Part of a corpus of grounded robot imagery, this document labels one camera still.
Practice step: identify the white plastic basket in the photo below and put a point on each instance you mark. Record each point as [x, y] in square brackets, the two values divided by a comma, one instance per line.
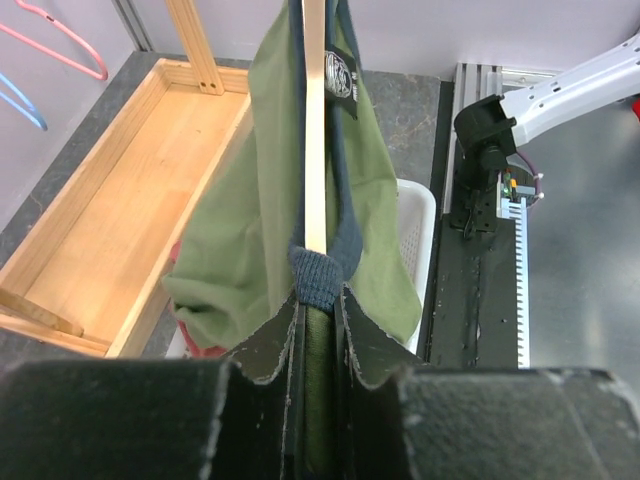
[416, 225]

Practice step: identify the beige wooden hanger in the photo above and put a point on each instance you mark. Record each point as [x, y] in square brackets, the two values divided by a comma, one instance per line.
[313, 12]

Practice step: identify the wooden clothes rack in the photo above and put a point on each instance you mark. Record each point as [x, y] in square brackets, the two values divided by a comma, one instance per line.
[87, 277]

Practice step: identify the slotted cable duct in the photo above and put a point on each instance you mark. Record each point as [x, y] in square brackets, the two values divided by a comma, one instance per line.
[518, 213]

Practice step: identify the pink wire hanger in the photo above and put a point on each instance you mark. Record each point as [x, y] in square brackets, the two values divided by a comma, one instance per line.
[59, 42]

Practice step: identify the green tank top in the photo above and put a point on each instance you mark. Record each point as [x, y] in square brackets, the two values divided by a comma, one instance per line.
[242, 252]

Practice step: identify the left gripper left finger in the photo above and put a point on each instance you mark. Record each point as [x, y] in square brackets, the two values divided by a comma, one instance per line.
[235, 417]

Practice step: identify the blue wire hanger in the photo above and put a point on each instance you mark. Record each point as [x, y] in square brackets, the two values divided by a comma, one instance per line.
[15, 98]

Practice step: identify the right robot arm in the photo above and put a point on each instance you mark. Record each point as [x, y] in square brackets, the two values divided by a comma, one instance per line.
[490, 130]

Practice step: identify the dusty rose tank top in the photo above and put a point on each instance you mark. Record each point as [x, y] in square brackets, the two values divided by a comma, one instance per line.
[197, 345]

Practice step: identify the aluminium wall profile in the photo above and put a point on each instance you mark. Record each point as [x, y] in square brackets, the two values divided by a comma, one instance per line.
[133, 24]

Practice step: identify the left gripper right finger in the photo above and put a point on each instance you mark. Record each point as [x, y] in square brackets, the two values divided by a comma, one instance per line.
[404, 419]

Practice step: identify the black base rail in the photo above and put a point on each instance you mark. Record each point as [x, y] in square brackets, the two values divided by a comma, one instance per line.
[471, 305]

